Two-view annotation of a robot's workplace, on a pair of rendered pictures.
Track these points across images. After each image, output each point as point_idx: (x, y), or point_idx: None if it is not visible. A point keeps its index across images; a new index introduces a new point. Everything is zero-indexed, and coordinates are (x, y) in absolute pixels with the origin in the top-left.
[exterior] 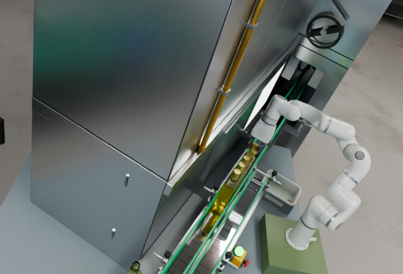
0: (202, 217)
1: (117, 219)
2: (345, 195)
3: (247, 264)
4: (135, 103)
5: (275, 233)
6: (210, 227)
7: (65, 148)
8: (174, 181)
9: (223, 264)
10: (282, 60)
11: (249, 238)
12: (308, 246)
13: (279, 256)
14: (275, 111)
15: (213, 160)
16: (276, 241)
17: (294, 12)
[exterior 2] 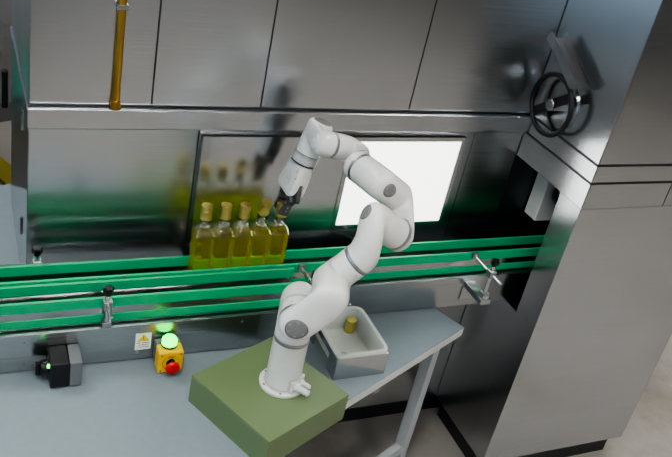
0: (143, 265)
1: (22, 195)
2: (322, 275)
3: (169, 365)
4: None
5: (255, 359)
6: None
7: (15, 92)
8: (36, 107)
9: (104, 311)
10: (430, 121)
11: None
12: (289, 399)
13: (222, 378)
14: (303, 139)
15: (196, 189)
16: (242, 366)
17: (393, 7)
